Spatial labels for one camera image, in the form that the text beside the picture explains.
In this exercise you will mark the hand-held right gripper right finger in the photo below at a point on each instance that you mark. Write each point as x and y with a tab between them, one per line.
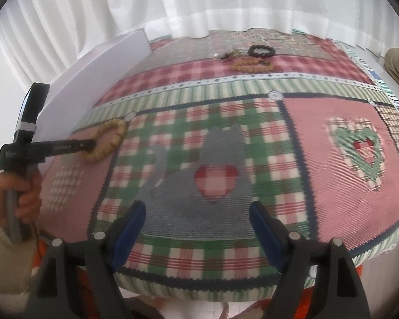
266	236

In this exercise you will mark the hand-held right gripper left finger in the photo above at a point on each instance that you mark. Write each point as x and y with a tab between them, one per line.
129	234

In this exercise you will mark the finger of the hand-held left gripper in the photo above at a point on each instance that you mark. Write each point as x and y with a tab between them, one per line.
69	147

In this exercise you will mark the white cardboard box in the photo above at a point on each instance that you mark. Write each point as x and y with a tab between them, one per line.
96	73

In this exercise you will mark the person's left forearm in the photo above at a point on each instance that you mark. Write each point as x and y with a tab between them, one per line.
3	256

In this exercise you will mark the person's left hand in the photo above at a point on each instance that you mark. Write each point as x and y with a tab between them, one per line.
31	199

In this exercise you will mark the white cloth button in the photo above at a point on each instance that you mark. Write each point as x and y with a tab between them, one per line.
129	116
371	101
275	95

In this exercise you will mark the orange seat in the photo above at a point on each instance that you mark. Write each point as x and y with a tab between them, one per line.
369	289

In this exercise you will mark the patchwork checked cloth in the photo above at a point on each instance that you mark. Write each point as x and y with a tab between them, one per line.
219	123

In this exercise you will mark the small metal charm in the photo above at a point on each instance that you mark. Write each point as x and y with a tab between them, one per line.
231	55

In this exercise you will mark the black hair scrunchie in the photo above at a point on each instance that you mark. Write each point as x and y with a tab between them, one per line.
250	51

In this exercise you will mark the white curtain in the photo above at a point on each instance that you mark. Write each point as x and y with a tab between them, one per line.
219	0

